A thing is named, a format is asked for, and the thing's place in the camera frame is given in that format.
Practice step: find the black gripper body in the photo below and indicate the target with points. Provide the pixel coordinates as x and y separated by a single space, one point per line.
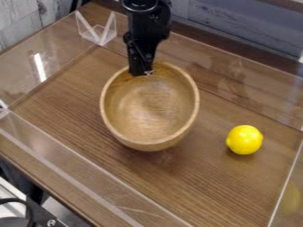
149 24

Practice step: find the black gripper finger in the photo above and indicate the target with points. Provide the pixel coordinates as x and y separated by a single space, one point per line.
130 53
141 62

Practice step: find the brown wooden bowl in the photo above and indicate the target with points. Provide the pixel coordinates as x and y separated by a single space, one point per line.
150 110

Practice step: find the yellow lemon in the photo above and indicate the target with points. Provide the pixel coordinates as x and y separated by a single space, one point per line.
245 139

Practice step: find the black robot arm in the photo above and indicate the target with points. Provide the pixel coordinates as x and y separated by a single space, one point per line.
149 29

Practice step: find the clear acrylic corner bracket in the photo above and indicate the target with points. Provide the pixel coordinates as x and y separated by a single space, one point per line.
98 34

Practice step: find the black table frame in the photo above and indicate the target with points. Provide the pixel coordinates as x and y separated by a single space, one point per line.
27 206

